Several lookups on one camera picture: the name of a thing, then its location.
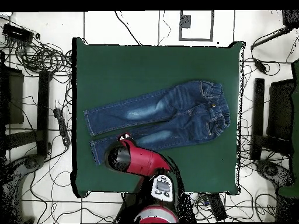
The dark flat panel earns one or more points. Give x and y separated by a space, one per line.
280 109
15 98

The black power brick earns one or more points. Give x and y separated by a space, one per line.
260 65

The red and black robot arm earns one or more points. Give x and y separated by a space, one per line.
144 161

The blue denim jeans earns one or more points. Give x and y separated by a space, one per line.
186 112

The black stand leg bar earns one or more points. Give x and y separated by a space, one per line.
258 116
43 112

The small grey square patch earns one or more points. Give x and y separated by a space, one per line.
186 21

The black round stand base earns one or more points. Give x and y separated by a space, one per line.
271 170
31 162

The black rod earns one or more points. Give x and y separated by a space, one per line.
268 38

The grey square floor frame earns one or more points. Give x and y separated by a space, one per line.
212 25

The black power strip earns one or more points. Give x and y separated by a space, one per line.
62 127
217 206

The dark green table cloth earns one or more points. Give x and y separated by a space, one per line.
140 65

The black corner box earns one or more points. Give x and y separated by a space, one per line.
290 18

